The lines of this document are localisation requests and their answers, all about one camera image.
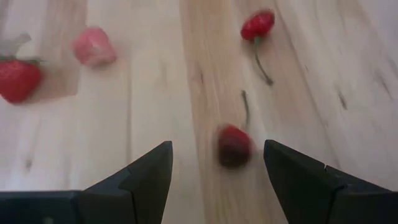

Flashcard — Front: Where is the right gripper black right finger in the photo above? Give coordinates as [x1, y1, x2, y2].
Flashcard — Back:
[263, 139, 398, 224]

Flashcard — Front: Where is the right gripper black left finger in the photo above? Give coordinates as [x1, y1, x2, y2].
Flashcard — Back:
[77, 140, 174, 224]

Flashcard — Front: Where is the dark red cherry with stem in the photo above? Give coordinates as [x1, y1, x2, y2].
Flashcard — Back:
[215, 90, 254, 169]

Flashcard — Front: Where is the pale pink fruit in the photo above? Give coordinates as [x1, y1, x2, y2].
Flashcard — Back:
[71, 26, 118, 68]

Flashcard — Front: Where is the red strawberry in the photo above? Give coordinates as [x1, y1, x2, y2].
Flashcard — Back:
[0, 55, 44, 105]

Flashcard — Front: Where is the bright red cherry with stem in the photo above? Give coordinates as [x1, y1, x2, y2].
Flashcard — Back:
[240, 9, 276, 87]

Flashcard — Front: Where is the grey cloth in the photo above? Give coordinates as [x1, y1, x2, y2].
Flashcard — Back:
[0, 32, 32, 58]

